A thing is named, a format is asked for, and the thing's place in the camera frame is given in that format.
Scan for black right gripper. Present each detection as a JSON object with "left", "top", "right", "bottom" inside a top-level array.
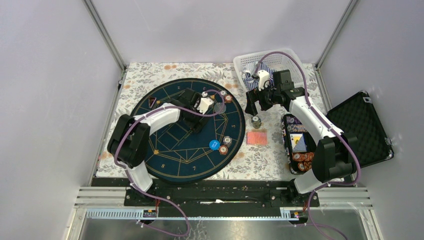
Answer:
[{"left": 244, "top": 81, "right": 281, "bottom": 116}]

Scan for clear dealer button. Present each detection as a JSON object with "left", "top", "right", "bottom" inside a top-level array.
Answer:
[{"left": 213, "top": 102, "right": 227, "bottom": 114}]

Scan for clear triangular card cutter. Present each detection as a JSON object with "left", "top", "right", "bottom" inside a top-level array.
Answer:
[{"left": 148, "top": 96, "right": 157, "bottom": 109}]

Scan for green blue 50 chip stack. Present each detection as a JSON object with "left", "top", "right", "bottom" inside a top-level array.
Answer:
[{"left": 251, "top": 115, "right": 262, "bottom": 129}]

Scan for red chip stack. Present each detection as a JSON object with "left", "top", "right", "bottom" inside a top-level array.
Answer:
[
  {"left": 224, "top": 94, "right": 233, "bottom": 104},
  {"left": 218, "top": 145, "right": 229, "bottom": 155}
]

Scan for blue small blind button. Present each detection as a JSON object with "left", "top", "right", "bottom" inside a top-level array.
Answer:
[{"left": 209, "top": 139, "right": 221, "bottom": 151}]

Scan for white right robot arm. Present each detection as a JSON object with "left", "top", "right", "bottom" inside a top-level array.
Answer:
[{"left": 245, "top": 70, "right": 360, "bottom": 206}]

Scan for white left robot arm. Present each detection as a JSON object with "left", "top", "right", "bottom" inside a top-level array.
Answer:
[{"left": 107, "top": 88, "right": 214, "bottom": 206}]

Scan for white plastic basket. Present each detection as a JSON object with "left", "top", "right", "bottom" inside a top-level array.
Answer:
[{"left": 233, "top": 48, "right": 307, "bottom": 92}]

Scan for blue white striped cloth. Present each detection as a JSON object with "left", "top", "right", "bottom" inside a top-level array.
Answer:
[{"left": 241, "top": 62, "right": 275, "bottom": 91}]

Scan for card box in case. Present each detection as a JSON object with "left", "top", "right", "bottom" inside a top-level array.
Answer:
[{"left": 289, "top": 133, "right": 307, "bottom": 153}]

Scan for red playing card deck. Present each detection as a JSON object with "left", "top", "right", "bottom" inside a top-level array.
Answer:
[{"left": 246, "top": 131, "right": 268, "bottom": 146}]

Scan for round dark blue poker mat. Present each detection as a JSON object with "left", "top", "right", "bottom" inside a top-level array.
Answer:
[{"left": 131, "top": 78, "right": 246, "bottom": 184}]

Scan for floral tablecloth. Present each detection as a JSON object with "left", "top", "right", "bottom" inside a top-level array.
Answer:
[{"left": 95, "top": 62, "right": 295, "bottom": 181}]

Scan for red chips in case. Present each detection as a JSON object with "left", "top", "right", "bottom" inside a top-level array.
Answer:
[{"left": 292, "top": 152, "right": 315, "bottom": 172}]

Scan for black aluminium poker case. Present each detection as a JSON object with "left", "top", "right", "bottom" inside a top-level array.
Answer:
[{"left": 281, "top": 90, "right": 394, "bottom": 175}]

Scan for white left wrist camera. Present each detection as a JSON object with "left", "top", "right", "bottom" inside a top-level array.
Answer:
[{"left": 196, "top": 97, "right": 214, "bottom": 115}]

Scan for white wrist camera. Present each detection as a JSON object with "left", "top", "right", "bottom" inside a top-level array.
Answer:
[
  {"left": 196, "top": 97, "right": 214, "bottom": 115},
  {"left": 256, "top": 70, "right": 270, "bottom": 91}
]

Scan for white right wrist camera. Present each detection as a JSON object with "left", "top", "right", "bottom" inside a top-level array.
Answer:
[{"left": 256, "top": 70, "right": 270, "bottom": 91}]

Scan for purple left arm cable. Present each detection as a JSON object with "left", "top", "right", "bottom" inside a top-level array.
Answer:
[{"left": 113, "top": 89, "right": 227, "bottom": 238}]

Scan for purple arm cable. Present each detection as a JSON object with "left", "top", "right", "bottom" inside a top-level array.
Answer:
[
  {"left": 113, "top": 89, "right": 227, "bottom": 238},
  {"left": 253, "top": 51, "right": 363, "bottom": 240}
]

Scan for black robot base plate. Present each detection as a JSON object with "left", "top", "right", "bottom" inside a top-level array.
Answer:
[{"left": 92, "top": 177, "right": 357, "bottom": 219}]

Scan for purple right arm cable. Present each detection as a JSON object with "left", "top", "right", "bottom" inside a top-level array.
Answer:
[{"left": 253, "top": 51, "right": 363, "bottom": 240}]

